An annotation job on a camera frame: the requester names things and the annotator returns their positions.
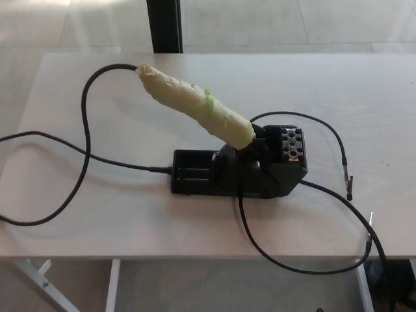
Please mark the dark object under table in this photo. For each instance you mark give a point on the dark object under table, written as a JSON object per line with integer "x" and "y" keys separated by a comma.
{"x": 396, "y": 286}

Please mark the black vertical pillar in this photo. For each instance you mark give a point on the black vertical pillar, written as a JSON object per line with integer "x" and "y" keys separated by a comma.
{"x": 165, "y": 26}

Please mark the white table leg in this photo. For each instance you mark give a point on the white table leg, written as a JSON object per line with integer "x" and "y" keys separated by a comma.
{"x": 112, "y": 286}
{"x": 365, "y": 289}

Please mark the white diagonal table brace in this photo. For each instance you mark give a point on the white diagonal table brace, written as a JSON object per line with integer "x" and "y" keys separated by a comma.
{"x": 35, "y": 279}

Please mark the black soldering iron stand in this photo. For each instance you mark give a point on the black soldering iron stand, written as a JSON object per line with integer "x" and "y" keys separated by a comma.
{"x": 227, "y": 177}

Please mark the tape-wrapped soldering iron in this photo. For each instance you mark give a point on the tape-wrapped soldering iron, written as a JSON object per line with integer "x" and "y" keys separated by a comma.
{"x": 195, "y": 100}

